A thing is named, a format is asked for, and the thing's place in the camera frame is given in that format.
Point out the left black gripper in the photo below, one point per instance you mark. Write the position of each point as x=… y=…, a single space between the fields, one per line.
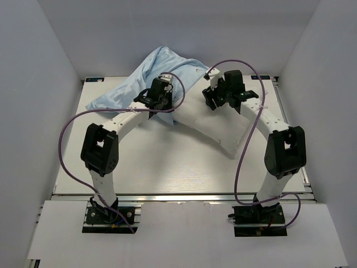
x=168 y=94

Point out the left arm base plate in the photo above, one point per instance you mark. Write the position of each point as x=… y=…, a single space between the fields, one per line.
x=95 y=223

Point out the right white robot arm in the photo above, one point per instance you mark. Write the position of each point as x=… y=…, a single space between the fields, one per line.
x=280 y=167

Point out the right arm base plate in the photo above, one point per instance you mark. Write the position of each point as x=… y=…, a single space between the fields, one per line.
x=258 y=221

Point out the aluminium front rail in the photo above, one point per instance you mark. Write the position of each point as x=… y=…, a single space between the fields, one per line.
x=306 y=198

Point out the right blue table label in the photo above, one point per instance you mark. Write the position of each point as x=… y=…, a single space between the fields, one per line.
x=262 y=77

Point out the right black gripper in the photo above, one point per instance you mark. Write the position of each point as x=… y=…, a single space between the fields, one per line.
x=210 y=95

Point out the blue table label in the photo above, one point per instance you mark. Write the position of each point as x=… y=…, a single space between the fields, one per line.
x=262 y=77
x=94 y=80

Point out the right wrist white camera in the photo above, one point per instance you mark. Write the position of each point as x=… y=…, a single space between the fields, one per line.
x=213 y=75

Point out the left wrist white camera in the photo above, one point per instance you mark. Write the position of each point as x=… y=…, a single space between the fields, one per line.
x=166 y=77

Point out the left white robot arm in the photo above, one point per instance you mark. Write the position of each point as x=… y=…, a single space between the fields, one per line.
x=100 y=152

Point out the left blue table label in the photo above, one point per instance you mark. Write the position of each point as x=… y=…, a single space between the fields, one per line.
x=94 y=80

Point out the white pillow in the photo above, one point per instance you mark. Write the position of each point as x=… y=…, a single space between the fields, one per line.
x=224 y=125

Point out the right aluminium side rail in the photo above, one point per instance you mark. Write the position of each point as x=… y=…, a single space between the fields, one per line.
x=292 y=134

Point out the wrist white camera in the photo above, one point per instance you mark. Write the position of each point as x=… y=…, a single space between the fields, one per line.
x=213 y=75
x=166 y=77

